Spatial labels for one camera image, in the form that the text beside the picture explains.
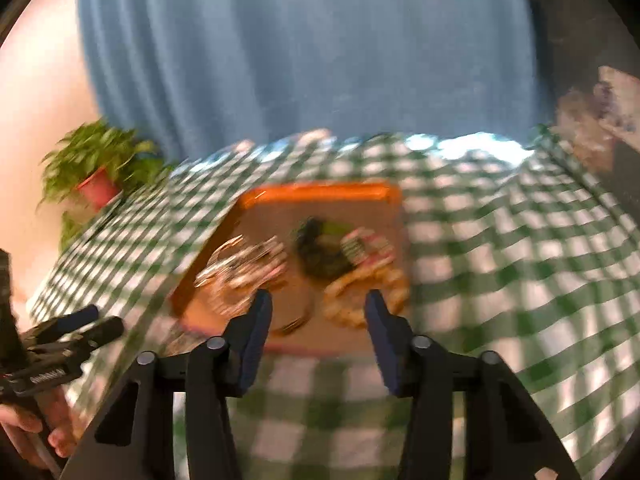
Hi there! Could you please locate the green and black wristband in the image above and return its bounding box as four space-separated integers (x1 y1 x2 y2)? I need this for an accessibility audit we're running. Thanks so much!
294 216 353 278

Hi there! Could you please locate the blue curtain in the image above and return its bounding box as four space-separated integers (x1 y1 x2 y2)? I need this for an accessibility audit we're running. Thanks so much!
75 0 557 162

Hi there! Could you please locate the copper and pink metal tray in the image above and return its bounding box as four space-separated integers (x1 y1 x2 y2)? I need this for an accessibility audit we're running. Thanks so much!
169 180 415 358

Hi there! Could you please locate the green white checked tablecloth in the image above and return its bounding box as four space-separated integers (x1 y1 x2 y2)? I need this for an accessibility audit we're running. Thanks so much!
26 129 640 480

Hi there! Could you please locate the small green leafy plant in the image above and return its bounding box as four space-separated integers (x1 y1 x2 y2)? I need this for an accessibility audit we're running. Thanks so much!
59 210 98 253

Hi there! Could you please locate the pink green small-bead bracelet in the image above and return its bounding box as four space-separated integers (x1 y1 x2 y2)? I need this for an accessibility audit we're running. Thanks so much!
340 227 399 270

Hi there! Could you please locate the clear crystal bead bracelet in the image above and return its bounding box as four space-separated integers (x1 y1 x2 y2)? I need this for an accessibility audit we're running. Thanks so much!
194 234 292 307

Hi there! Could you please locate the thin bronze bangle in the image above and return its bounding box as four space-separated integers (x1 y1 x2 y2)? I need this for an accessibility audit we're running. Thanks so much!
269 286 318 337

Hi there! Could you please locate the wooden bead bracelet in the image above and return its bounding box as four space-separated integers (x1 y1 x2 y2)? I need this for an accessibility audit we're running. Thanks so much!
321 264 410 330

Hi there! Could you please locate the person's left hand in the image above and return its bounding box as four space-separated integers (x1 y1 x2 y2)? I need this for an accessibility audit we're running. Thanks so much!
0 385 77 468

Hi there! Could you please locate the green plant in red pot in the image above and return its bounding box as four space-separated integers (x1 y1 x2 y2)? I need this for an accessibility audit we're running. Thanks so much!
37 119 168 212

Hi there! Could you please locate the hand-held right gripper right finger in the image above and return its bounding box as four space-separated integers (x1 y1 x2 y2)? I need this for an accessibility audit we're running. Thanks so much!
363 288 584 480

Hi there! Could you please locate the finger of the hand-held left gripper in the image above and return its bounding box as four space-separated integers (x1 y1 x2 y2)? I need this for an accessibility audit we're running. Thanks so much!
64 316 126 358
27 304 100 343

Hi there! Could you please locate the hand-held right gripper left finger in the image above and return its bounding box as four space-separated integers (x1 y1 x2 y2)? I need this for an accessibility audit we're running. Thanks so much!
60 288 274 480

